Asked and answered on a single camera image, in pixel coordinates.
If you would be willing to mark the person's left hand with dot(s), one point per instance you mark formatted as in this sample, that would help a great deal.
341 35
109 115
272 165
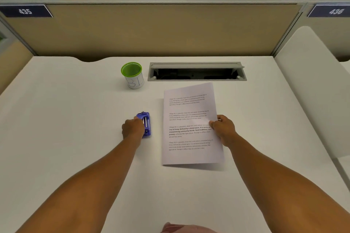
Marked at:
133 129

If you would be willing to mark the person's right hand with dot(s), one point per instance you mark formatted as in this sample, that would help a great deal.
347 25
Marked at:
224 129

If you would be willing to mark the person's left fingers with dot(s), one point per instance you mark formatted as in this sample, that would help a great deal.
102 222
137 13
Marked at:
139 119

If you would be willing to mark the person's right thumb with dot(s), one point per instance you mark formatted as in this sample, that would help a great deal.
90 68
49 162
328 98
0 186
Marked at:
214 123

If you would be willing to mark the blue hole punch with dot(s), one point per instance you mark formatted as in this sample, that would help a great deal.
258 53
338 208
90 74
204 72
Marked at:
145 124

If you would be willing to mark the printed white paper sheet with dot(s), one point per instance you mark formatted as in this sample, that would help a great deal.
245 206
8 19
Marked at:
191 125

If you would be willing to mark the person's right forearm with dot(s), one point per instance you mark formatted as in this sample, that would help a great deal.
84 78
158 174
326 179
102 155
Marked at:
284 186

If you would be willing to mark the person's left forearm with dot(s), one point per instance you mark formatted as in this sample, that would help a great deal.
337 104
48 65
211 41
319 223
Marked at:
82 183

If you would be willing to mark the green rimmed white cup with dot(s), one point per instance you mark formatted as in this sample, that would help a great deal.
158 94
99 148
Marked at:
132 75

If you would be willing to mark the beige desk partition panel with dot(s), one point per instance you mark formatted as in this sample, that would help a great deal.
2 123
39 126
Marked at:
155 29

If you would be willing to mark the white side desk divider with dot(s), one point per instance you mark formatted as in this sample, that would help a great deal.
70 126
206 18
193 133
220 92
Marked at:
314 88

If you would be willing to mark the person's pink clothing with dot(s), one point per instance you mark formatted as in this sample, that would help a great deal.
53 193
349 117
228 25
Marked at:
183 228

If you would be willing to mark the beige side partition panel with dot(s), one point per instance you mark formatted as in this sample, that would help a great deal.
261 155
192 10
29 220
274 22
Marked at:
11 60

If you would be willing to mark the dark blue number label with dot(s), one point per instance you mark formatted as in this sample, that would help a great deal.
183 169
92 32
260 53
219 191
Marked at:
25 11
329 11

